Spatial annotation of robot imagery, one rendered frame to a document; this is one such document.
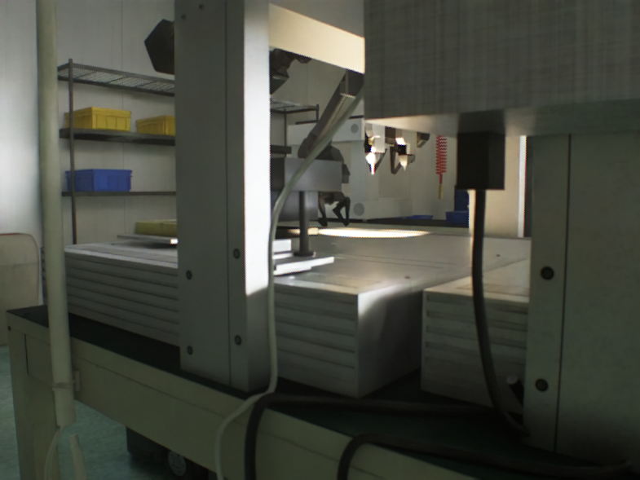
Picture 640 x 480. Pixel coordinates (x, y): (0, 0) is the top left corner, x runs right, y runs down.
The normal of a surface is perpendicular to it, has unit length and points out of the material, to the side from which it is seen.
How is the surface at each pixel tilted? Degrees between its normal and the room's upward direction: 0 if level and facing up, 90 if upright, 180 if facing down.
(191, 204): 90
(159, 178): 90
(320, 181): 90
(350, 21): 90
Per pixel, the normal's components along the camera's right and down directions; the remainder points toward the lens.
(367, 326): 0.77, 0.05
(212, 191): -0.63, 0.07
